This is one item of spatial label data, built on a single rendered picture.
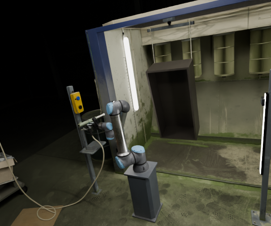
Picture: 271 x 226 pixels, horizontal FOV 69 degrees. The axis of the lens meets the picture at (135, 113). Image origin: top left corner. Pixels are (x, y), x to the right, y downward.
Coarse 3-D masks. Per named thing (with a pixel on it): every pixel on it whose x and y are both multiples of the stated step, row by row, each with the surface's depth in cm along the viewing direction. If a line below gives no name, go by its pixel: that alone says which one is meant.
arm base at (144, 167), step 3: (135, 165) 223; (138, 165) 221; (141, 165) 220; (144, 165) 222; (147, 165) 225; (135, 168) 223; (138, 168) 221; (141, 168) 220; (144, 168) 221; (147, 168) 224; (135, 171) 223; (138, 171) 221; (141, 171) 220; (144, 171) 221
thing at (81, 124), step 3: (102, 114) 284; (96, 117) 272; (87, 120) 260; (90, 120) 263; (81, 123) 251; (84, 123) 254; (87, 123) 258; (78, 126) 251; (81, 126) 251; (87, 126) 257; (90, 129) 259; (90, 132) 258
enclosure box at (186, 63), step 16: (160, 64) 289; (176, 64) 271; (192, 64) 273; (160, 80) 314; (176, 80) 303; (192, 80) 273; (160, 96) 330; (176, 96) 318; (192, 96) 273; (160, 112) 334; (176, 112) 335; (192, 112) 283; (160, 128) 334; (176, 128) 346; (192, 128) 335
